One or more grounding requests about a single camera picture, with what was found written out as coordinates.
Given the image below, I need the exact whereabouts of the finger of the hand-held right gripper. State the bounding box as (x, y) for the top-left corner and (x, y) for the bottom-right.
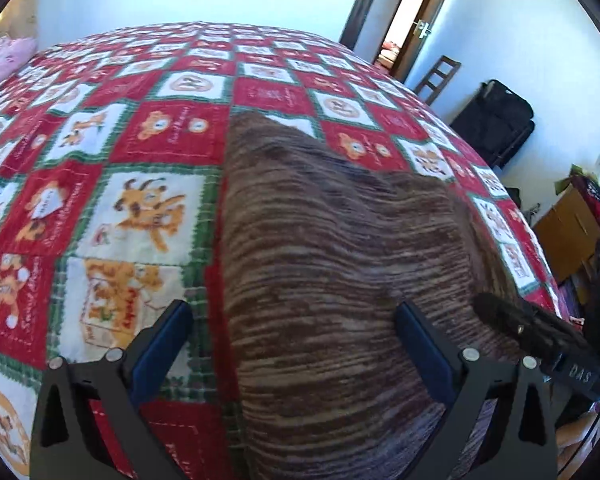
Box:
(473, 292), (593, 367)

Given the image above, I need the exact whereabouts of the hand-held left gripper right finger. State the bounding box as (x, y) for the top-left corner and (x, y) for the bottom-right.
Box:
(396, 301), (561, 480)

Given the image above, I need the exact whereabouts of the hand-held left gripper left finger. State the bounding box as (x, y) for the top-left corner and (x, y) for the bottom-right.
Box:
(30, 299), (196, 480)

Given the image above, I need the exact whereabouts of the brown knit sweater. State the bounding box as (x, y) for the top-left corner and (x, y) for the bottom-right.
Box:
(217, 111), (556, 480)

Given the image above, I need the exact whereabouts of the person's right hand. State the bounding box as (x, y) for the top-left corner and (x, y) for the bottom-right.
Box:
(555, 417), (600, 461)

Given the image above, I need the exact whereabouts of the cardboard box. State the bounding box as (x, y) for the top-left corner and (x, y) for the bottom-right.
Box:
(532, 187), (600, 284)

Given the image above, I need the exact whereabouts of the red printed bedspread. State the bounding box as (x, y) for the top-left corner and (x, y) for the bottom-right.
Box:
(0, 21), (563, 480)

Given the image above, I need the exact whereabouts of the black bag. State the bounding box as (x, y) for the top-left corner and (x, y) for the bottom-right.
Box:
(450, 79), (536, 169)

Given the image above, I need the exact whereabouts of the wooden chair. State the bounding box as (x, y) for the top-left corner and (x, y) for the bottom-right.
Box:
(413, 55), (462, 107)

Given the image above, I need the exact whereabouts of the brown wooden door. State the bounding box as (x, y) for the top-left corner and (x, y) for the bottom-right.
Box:
(392, 0), (462, 82)

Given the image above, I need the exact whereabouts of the pink pillow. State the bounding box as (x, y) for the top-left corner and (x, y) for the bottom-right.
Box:
(0, 35), (39, 97)

